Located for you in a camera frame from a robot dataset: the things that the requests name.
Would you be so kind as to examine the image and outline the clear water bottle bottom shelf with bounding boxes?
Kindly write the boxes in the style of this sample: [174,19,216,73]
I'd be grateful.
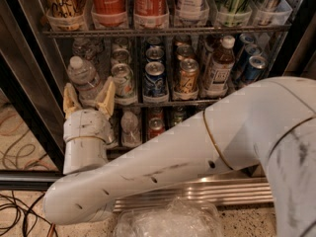
[120,111,141,147]

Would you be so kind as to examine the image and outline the blue Pepsi middle can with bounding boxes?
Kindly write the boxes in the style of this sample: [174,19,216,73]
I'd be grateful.
[145,47,164,63]

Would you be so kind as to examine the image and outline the black and orange floor cables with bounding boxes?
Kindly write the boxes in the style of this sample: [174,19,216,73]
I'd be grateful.
[0,191,58,237]

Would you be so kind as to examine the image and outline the blue Pepsi front can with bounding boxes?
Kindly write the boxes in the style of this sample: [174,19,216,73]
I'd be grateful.
[144,62,166,98]

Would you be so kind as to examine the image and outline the clear front water bottle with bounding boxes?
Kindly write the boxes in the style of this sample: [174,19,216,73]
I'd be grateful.
[67,56,104,107]

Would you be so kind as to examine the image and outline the red Coca-Cola can left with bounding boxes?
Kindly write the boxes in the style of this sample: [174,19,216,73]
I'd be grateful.
[93,0,125,27]

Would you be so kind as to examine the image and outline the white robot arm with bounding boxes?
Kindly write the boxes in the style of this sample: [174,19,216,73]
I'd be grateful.
[43,77,316,237]

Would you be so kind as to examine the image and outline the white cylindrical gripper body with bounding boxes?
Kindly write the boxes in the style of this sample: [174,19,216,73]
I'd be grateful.
[63,110,111,175]

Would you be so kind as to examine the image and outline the orange lacroix can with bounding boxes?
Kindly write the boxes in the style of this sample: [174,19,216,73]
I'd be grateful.
[176,44,196,61]
[175,58,199,94]

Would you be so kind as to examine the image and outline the blue Red Bull middle can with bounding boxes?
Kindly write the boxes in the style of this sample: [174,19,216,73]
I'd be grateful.
[232,43,262,81]

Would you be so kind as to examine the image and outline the clear plastic bag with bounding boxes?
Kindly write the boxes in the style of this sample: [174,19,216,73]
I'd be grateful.
[113,197,224,237]

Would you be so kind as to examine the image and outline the orange LaCroix middle can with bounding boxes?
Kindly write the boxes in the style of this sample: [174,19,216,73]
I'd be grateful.
[176,44,196,61]

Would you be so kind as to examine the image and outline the green can bottom shelf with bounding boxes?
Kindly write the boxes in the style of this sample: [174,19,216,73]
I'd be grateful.
[171,106,187,126]

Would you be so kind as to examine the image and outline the red Coke can bottom shelf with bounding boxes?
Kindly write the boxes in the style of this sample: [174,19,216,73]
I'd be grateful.
[147,118,165,139]

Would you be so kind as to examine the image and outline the clear rear water bottle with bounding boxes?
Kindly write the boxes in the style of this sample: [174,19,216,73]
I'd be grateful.
[72,38,97,63]

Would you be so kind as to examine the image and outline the blue pepsi can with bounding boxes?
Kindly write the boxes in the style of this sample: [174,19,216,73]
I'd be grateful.
[144,62,166,98]
[145,47,164,63]

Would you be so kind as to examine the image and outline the yellow LaCroix can top shelf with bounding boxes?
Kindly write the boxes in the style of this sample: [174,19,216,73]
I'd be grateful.
[39,0,87,20]

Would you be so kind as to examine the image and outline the blue red bull can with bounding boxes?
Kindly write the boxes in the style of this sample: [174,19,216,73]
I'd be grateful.
[241,55,268,85]
[232,43,262,81]

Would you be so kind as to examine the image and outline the orange LaCroix front can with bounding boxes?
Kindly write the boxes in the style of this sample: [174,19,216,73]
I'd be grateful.
[175,58,199,94]

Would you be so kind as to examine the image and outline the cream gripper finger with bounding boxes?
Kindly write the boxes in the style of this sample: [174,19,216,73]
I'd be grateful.
[95,76,116,119]
[63,83,82,119]

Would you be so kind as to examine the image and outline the green white middle can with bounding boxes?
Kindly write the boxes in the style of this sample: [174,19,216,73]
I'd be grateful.
[111,48,130,65]

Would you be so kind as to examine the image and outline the glass fridge door left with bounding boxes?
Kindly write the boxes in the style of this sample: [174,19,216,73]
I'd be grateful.
[0,57,61,191]

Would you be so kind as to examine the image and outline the amber tea bottle white cap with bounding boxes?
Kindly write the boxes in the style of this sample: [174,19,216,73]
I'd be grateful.
[203,36,235,92]

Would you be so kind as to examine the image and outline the blue Red Bull front can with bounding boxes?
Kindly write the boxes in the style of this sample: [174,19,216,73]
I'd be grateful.
[241,55,268,85]

